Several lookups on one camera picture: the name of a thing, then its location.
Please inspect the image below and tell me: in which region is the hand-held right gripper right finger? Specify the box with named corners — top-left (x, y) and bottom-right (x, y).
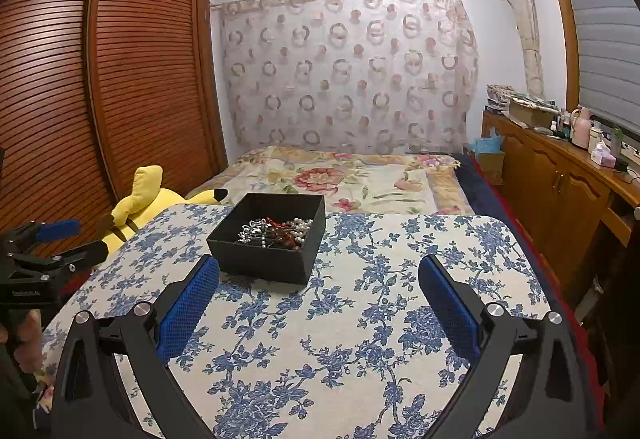
top-left (417, 254), bottom-right (602, 439)

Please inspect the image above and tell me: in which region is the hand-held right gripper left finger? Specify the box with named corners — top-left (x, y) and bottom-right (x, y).
top-left (50, 255), bottom-right (221, 439)

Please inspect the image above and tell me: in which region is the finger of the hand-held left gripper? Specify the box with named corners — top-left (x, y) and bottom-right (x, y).
top-left (0, 218), bottom-right (82, 266)
top-left (10, 238), bottom-right (109, 281)

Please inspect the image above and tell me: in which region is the black jewelry box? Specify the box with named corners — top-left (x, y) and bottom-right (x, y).
top-left (206, 192), bottom-right (327, 285)

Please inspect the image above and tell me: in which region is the red cord bracelet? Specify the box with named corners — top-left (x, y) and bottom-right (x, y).
top-left (264, 217), bottom-right (299, 246)

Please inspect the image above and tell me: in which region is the white pearl necklace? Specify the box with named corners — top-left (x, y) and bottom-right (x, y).
top-left (285, 217), bottom-right (315, 249)

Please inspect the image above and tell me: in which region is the person's left hand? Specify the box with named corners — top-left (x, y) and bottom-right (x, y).
top-left (13, 309), bottom-right (45, 376)

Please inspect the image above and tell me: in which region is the yellow plush toy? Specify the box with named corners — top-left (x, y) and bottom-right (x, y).
top-left (97, 165), bottom-right (229, 254)

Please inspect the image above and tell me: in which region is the dark blue blanket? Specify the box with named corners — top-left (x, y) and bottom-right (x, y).
top-left (452, 153), bottom-right (504, 218)

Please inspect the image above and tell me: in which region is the blue floral tablecloth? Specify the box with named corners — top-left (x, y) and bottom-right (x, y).
top-left (40, 204), bottom-right (552, 439)

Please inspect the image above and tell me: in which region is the brown wooden cabinet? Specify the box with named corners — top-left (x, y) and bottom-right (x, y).
top-left (480, 111), bottom-right (640, 306)

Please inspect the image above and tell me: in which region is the blue plastic bag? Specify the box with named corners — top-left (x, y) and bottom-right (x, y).
top-left (469, 128), bottom-right (506, 155)

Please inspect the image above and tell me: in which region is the floral bed quilt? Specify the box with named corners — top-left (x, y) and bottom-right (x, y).
top-left (185, 145), bottom-right (474, 216)

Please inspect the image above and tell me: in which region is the brown slatted wooden wardrobe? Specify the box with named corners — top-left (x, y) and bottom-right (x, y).
top-left (0, 0), bottom-right (229, 241)

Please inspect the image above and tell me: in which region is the cardboard box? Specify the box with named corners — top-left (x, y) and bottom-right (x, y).
top-left (507, 97), bottom-right (559, 129)

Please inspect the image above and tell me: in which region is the stack of books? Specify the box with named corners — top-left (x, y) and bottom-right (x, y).
top-left (485, 84), bottom-right (516, 113)

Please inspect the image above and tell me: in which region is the pink thermos jug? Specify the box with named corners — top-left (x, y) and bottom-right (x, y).
top-left (569, 106), bottom-right (592, 150)

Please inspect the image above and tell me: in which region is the pink tissue box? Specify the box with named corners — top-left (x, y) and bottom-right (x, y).
top-left (590, 142), bottom-right (619, 168)

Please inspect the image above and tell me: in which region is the beige lace curtain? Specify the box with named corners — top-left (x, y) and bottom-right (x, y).
top-left (494, 0), bottom-right (546, 96)

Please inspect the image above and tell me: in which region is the window with grey blind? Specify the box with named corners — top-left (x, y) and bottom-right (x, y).
top-left (538, 0), bottom-right (640, 136)

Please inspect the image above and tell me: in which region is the sheer ring-patterned curtain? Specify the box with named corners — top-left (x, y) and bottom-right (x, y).
top-left (210, 0), bottom-right (479, 156)

